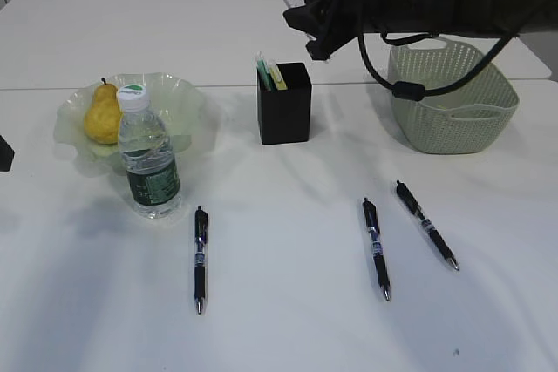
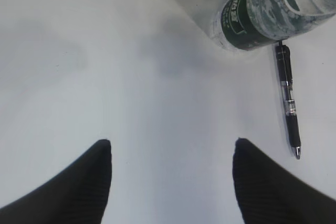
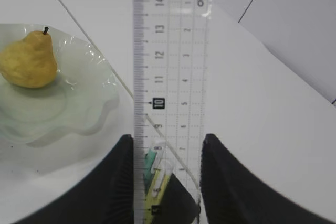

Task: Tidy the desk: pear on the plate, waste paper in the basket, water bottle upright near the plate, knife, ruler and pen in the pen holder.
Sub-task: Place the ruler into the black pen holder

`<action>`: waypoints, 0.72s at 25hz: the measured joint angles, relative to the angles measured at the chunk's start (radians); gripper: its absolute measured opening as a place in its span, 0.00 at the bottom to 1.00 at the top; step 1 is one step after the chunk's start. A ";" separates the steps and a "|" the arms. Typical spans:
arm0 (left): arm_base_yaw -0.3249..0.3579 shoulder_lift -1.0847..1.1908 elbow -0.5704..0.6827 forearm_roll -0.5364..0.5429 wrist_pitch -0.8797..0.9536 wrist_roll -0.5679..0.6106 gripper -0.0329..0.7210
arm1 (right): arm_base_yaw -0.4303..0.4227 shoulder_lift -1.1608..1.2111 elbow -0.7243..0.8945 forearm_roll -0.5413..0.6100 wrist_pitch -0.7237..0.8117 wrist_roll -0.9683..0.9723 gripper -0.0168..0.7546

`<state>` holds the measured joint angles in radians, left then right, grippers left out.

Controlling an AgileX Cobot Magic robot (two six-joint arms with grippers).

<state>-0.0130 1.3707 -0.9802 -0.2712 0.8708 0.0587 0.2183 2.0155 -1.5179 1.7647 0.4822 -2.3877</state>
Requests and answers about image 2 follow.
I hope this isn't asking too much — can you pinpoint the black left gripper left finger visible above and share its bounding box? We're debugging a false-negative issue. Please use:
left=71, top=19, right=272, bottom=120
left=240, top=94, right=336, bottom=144
left=1, top=140, right=112, bottom=223

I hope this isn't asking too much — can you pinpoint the clear plastic water bottle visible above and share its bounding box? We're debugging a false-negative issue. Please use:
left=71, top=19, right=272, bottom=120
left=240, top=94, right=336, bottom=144
left=211, top=0, right=335, bottom=51

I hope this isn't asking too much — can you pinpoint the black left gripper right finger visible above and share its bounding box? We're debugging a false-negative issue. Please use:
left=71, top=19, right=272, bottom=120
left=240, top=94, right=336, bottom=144
left=232, top=138, right=335, bottom=223

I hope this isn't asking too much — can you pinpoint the black pen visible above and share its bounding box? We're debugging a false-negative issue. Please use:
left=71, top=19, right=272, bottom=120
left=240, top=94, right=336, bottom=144
left=275, top=40, right=301, bottom=160

